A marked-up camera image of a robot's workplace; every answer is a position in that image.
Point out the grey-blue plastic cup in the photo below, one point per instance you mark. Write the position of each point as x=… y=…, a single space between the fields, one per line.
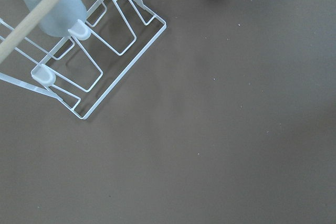
x=61 y=18

